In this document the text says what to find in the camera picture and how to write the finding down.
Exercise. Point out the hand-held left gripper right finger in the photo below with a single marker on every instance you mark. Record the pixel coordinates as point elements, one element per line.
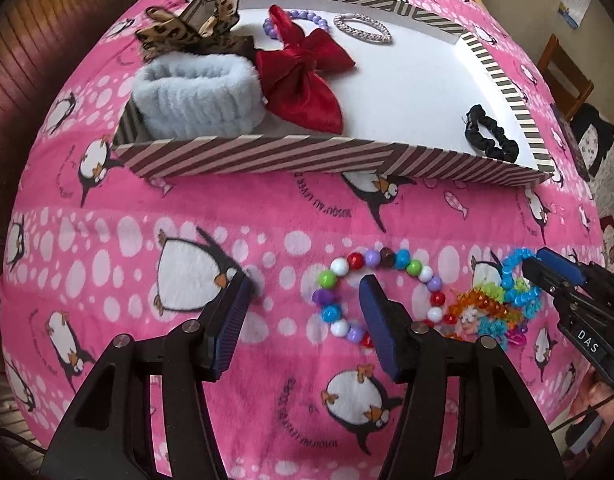
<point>382,330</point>

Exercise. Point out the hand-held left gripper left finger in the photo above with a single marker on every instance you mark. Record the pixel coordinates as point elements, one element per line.
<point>232,320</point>

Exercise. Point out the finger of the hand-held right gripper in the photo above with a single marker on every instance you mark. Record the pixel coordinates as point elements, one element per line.
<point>544,280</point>
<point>562,262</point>

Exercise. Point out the black scrunchie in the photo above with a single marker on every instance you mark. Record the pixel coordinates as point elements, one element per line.
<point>502,150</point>

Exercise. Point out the white fluffy wrist band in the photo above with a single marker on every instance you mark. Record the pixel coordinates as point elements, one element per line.
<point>202,95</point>

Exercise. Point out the striped cardboard box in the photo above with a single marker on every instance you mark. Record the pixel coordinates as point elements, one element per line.
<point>412,85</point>

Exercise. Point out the red velvet hair bow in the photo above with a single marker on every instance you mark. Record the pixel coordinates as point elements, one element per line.
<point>302,70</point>

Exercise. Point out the leopard print hair bow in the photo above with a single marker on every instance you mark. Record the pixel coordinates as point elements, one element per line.
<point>167,35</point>

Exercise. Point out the person's right hand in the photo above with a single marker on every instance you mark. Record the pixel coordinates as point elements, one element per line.
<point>599,400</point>

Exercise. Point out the white dotted cloth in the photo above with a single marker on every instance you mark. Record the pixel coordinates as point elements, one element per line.
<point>609,160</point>

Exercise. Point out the pink penguin print blanket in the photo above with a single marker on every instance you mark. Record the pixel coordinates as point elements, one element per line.
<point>112,195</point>

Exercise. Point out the wooden chair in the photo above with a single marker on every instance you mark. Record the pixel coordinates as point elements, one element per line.
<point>567,65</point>

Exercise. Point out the wooden panelled cabinet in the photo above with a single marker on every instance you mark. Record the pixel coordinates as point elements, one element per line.
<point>47,50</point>

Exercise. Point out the wall calendar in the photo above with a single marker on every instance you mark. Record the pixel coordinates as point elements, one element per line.
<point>573,0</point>

